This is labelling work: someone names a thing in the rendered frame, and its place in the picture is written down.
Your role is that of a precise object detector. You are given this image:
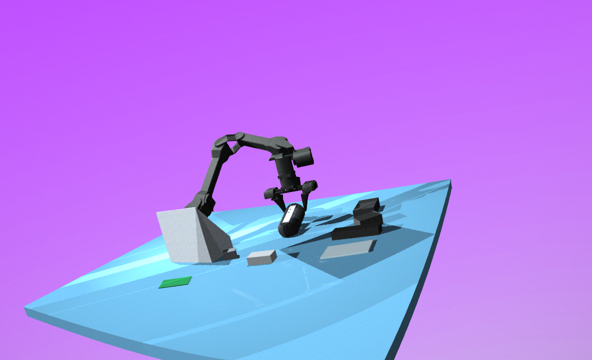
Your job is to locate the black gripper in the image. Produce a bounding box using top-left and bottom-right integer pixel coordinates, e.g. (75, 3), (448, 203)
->
(263, 169), (318, 213)

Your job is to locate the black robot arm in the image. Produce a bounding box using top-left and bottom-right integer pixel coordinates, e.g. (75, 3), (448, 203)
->
(184, 131), (314, 217)

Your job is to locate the flat green rectangular plate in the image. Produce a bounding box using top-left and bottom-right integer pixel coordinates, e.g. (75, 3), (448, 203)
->
(159, 276), (192, 289)

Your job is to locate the dark grey controller unit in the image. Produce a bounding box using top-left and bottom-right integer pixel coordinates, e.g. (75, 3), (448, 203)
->
(278, 203), (306, 237)

